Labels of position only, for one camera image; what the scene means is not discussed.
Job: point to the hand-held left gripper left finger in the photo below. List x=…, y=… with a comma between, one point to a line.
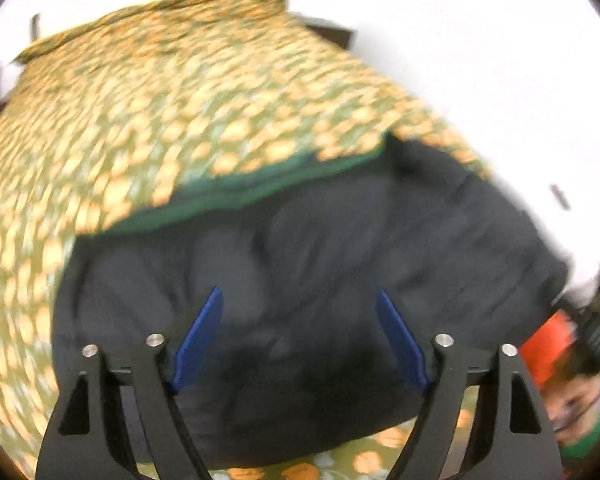
x=197, y=340

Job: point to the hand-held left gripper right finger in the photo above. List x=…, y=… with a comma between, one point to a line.
x=402, y=340

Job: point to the black puffer jacket green zipper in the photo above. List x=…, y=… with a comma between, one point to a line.
x=305, y=240

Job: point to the green orange floral bedspread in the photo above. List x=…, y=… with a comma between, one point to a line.
x=155, y=110

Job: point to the dark wall fixture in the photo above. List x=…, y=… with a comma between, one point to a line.
x=560, y=197

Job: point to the dark post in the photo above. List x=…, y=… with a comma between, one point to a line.
x=35, y=25

